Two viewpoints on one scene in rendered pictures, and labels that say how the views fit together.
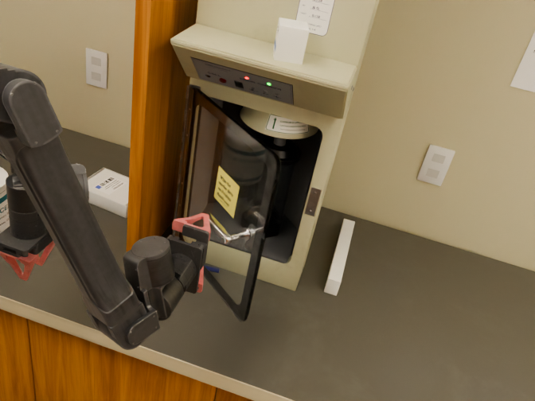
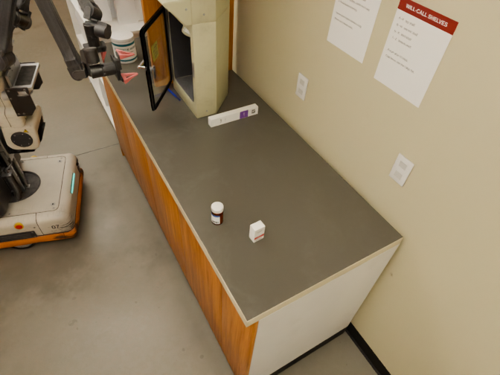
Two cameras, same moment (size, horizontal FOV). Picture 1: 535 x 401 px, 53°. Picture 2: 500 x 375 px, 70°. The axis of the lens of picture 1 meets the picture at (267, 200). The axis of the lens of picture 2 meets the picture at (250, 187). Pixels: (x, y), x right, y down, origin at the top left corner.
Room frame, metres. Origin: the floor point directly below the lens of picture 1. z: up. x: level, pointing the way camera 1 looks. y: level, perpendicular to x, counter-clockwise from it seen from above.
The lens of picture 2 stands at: (0.17, -1.41, 2.04)
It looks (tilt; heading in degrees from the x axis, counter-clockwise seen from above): 46 degrees down; 47
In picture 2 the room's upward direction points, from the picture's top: 5 degrees clockwise
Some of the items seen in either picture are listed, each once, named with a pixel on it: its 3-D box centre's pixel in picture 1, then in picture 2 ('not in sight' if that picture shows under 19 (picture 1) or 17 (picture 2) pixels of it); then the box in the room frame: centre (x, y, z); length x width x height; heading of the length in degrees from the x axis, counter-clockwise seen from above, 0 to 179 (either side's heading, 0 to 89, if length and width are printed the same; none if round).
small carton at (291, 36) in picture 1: (290, 40); not in sight; (0.93, 0.02, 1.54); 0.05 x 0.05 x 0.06; 8
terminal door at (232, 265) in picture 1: (218, 206); (158, 59); (0.89, 0.10, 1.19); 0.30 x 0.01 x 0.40; 42
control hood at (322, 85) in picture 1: (262, 78); (163, 0); (0.94, 0.06, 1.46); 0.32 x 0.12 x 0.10; 81
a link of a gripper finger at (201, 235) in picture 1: (194, 234); (124, 58); (0.74, 0.11, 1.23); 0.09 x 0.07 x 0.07; 171
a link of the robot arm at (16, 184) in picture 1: (29, 192); (91, 29); (0.71, 0.39, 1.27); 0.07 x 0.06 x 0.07; 121
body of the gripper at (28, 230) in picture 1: (27, 221); (93, 41); (0.71, 0.40, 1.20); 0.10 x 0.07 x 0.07; 170
